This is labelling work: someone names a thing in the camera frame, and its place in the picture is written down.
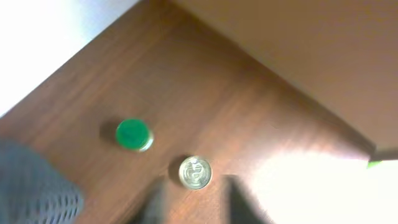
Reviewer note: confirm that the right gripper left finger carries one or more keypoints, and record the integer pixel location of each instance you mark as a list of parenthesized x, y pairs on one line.
[(153, 208)]

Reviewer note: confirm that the silver top tin can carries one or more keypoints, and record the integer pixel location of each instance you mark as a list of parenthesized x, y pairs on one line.
[(195, 173)]

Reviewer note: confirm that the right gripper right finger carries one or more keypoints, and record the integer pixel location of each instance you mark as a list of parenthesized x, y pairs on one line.
[(239, 209)]

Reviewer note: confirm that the grey plastic shopping basket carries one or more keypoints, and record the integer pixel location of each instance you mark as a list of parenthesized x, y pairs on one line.
[(33, 191)]

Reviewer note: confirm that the green lid glass jar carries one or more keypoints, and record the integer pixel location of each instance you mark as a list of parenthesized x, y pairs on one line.
[(134, 135)]

